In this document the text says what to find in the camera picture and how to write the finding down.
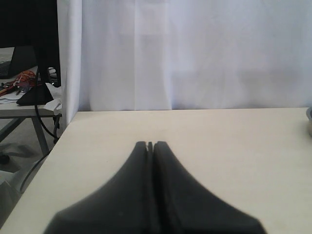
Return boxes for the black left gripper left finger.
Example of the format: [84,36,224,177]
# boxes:
[44,141,153,234]

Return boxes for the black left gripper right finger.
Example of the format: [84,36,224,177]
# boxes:
[153,141,266,234]

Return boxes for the white crumpled paper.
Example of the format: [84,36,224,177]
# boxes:
[44,83,62,115]

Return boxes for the grey side table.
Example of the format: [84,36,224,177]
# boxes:
[0,46,63,156]

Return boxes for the stainless steel bowl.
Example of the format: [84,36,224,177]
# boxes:
[306,107,312,137]

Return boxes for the orange red tools pile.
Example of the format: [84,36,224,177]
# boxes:
[0,70,36,96]

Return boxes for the black monitor stand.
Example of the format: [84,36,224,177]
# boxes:
[0,0,60,106]

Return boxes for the black cable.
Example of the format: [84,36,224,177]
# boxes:
[19,65,60,193]

